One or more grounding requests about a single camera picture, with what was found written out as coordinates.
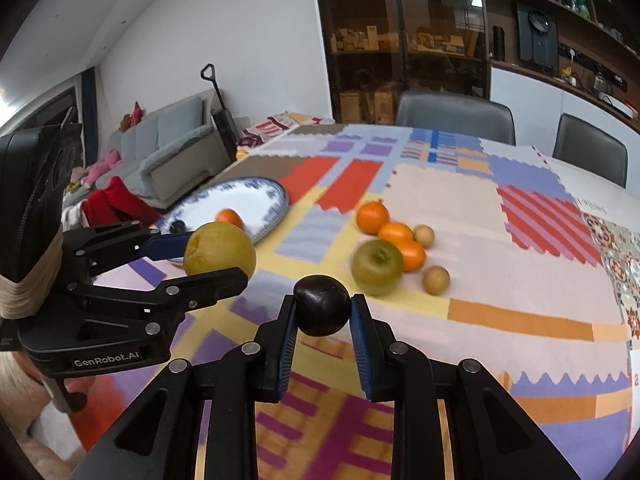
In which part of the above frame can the dark glass cabinet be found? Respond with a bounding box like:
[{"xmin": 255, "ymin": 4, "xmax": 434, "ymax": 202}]
[{"xmin": 318, "ymin": 0, "xmax": 489, "ymax": 125}]

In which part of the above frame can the grey chair right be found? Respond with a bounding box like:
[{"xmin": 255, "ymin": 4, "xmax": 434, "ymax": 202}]
[{"xmin": 552, "ymin": 114, "xmax": 628, "ymax": 188}]

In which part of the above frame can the dark plum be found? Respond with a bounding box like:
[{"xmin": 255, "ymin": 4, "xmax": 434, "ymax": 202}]
[
  {"xmin": 169, "ymin": 220, "xmax": 186, "ymax": 234},
  {"xmin": 293, "ymin": 274, "xmax": 352, "ymax": 337}
]

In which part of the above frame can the pink plush toy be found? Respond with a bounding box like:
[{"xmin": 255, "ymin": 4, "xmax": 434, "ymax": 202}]
[{"xmin": 80, "ymin": 150, "xmax": 122, "ymax": 188}]

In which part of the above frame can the yellow-green pear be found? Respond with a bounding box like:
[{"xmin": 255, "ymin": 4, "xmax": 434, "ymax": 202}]
[{"xmin": 183, "ymin": 222, "xmax": 257, "ymax": 278}]

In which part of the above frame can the brown kiwi front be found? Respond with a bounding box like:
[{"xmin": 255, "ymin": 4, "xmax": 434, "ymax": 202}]
[{"xmin": 422, "ymin": 266, "xmax": 450, "ymax": 296}]

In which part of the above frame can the grey chair left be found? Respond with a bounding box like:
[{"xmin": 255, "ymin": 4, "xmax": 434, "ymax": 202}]
[{"xmin": 395, "ymin": 88, "xmax": 516, "ymax": 145}]

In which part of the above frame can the orange mandarin back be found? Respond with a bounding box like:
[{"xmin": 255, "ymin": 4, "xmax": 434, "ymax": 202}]
[{"xmin": 355, "ymin": 200, "xmax": 390, "ymax": 236}]

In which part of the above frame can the black wall coffee machine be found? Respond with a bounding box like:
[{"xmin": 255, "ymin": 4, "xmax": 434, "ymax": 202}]
[{"xmin": 516, "ymin": 3, "xmax": 559, "ymax": 70}]

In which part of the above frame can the brown kiwi back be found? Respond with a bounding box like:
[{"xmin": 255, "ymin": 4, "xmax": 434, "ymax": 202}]
[{"xmin": 413, "ymin": 224, "xmax": 435, "ymax": 249}]

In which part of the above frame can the orange mandarin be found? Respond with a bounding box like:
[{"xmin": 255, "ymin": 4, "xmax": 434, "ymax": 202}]
[
  {"xmin": 396, "ymin": 240, "xmax": 426, "ymax": 273},
  {"xmin": 378, "ymin": 222, "xmax": 413, "ymax": 244},
  {"xmin": 355, "ymin": 200, "xmax": 390, "ymax": 236}
]

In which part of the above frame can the orange mandarin front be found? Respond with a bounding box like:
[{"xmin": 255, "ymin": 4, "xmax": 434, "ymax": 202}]
[{"xmin": 396, "ymin": 240, "xmax": 426, "ymax": 273}]

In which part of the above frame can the colourful patchwork tablecloth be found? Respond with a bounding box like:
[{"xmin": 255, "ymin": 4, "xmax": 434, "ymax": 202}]
[{"xmin": 74, "ymin": 121, "xmax": 637, "ymax": 480}]

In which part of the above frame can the grey chair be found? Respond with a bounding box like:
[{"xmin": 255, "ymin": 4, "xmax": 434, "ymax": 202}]
[
  {"xmin": 552, "ymin": 114, "xmax": 628, "ymax": 188},
  {"xmin": 395, "ymin": 88, "xmax": 516, "ymax": 145}
]

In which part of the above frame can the large orange front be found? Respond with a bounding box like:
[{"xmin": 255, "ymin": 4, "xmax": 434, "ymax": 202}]
[{"xmin": 215, "ymin": 208, "xmax": 245, "ymax": 230}]

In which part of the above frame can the brown kiwi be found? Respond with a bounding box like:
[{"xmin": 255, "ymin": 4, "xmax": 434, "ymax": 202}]
[
  {"xmin": 422, "ymin": 266, "xmax": 450, "ymax": 296},
  {"xmin": 413, "ymin": 224, "xmax": 435, "ymax": 249}
]

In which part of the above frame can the black upright vacuum cleaner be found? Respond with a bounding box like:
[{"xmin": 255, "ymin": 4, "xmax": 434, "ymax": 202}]
[{"xmin": 200, "ymin": 63, "xmax": 240, "ymax": 162}]

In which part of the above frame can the blue white porcelain plate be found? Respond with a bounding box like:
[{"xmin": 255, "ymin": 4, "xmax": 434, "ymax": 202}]
[{"xmin": 156, "ymin": 177, "xmax": 288, "ymax": 266}]

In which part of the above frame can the grey sofa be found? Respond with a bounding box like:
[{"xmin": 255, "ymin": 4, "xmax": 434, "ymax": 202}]
[{"xmin": 94, "ymin": 90, "xmax": 232, "ymax": 209}]

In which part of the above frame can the small kids table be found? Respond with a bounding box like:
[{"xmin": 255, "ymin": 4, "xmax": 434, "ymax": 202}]
[{"xmin": 235, "ymin": 112, "xmax": 335, "ymax": 160}]

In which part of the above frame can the floral patterned mat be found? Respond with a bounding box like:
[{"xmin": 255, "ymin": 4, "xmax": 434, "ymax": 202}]
[{"xmin": 582, "ymin": 214, "xmax": 640, "ymax": 350}]

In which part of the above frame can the red cloth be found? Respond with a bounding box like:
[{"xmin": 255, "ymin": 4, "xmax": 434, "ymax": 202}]
[{"xmin": 81, "ymin": 177, "xmax": 160, "ymax": 228}]

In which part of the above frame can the green apple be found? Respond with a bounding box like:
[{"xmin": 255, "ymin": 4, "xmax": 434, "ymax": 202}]
[{"xmin": 350, "ymin": 240, "xmax": 404, "ymax": 297}]

